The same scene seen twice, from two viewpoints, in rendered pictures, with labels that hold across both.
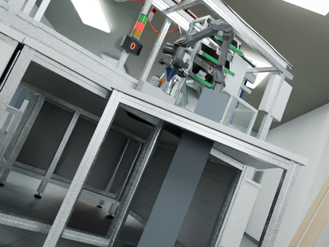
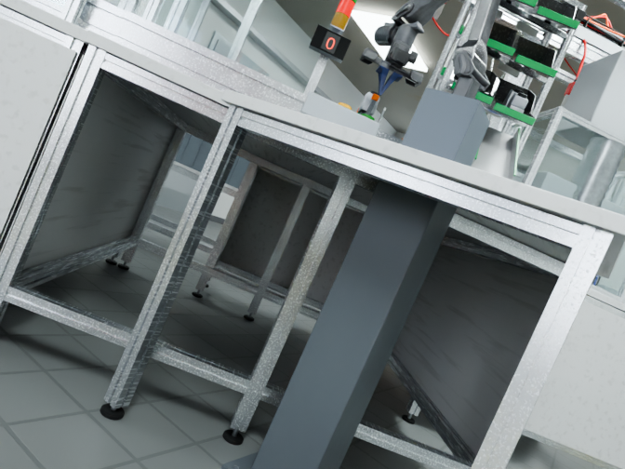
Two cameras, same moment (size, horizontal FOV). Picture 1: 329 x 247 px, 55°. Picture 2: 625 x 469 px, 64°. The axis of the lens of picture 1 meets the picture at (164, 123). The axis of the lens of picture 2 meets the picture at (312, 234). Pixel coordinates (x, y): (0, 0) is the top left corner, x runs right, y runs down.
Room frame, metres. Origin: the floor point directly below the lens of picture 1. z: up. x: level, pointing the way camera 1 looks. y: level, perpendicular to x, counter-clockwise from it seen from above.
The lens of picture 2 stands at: (0.40, -0.55, 0.67)
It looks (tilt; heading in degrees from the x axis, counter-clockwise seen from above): 2 degrees down; 26
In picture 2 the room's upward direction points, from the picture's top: 24 degrees clockwise
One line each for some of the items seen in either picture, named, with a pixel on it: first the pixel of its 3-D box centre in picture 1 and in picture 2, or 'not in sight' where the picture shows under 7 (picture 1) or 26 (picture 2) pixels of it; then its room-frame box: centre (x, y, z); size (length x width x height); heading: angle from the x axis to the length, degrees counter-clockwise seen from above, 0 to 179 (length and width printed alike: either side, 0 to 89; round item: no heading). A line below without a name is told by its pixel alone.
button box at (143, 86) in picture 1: (155, 95); (339, 119); (1.62, 0.10, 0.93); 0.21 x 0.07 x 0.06; 123
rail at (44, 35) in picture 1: (119, 81); (272, 99); (1.57, 0.29, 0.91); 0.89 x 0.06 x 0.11; 123
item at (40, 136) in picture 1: (121, 172); (395, 293); (3.36, 0.21, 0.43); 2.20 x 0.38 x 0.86; 123
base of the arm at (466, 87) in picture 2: (216, 89); (464, 94); (1.63, -0.19, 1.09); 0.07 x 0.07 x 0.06; 86
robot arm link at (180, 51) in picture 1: (180, 51); (406, 33); (1.73, 0.07, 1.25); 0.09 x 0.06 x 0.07; 68
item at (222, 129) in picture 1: (199, 133); (428, 189); (1.68, -0.19, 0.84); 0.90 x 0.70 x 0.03; 86
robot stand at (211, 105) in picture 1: (207, 111); (442, 141); (1.63, -0.19, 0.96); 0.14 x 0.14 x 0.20; 86
